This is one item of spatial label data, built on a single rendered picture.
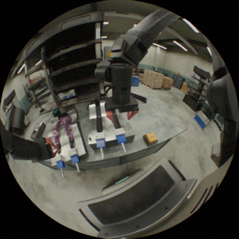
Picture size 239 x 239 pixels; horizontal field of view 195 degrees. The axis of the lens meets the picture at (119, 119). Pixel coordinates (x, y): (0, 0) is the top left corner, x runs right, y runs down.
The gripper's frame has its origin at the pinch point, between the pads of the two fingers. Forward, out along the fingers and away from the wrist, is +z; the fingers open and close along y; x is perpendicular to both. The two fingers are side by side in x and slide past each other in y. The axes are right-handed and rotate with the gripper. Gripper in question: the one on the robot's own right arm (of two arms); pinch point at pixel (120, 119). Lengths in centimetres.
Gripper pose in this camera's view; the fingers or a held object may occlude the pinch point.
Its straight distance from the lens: 29.0
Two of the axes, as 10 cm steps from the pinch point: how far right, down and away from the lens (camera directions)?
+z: -0.1, 6.9, 7.2
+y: -9.7, 1.7, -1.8
